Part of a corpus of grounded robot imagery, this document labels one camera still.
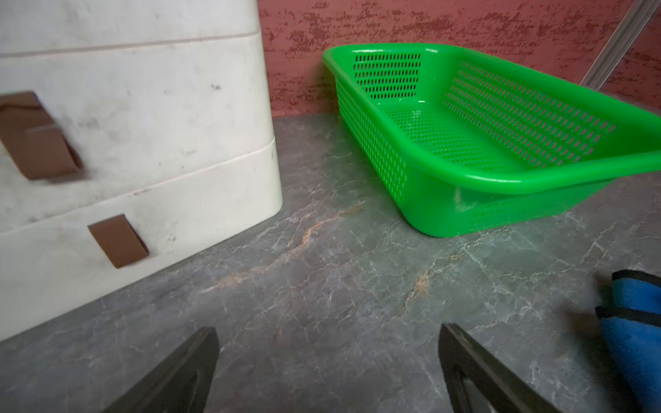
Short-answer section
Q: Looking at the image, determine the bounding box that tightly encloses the green plastic basket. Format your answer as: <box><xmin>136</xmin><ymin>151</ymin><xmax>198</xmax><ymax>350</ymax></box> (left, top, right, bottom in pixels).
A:
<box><xmin>323</xmin><ymin>43</ymin><xmax>660</xmax><ymax>237</ymax></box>

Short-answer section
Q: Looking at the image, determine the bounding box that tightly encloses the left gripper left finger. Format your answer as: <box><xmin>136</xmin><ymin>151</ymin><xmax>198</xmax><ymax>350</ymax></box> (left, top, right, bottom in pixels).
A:
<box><xmin>105</xmin><ymin>327</ymin><xmax>220</xmax><ymax>412</ymax></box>

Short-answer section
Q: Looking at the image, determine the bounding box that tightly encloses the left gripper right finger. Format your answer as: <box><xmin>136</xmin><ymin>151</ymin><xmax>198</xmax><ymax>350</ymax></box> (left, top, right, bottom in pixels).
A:
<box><xmin>438</xmin><ymin>324</ymin><xmax>558</xmax><ymax>412</ymax></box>

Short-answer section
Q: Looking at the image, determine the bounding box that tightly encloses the grey blue cloth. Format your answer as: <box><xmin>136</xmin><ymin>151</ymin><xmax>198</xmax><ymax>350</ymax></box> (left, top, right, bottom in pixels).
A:
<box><xmin>596</xmin><ymin>269</ymin><xmax>660</xmax><ymax>412</ymax></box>

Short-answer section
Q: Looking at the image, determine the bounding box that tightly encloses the right metal corner post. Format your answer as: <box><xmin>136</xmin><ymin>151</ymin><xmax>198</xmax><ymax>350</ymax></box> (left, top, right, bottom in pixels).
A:
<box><xmin>580</xmin><ymin>0</ymin><xmax>660</xmax><ymax>91</ymax></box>

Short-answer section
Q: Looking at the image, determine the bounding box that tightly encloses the white three-drawer cabinet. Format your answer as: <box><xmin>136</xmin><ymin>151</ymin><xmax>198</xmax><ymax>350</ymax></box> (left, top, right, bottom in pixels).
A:
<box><xmin>1</xmin><ymin>1</ymin><xmax>283</xmax><ymax>339</ymax></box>

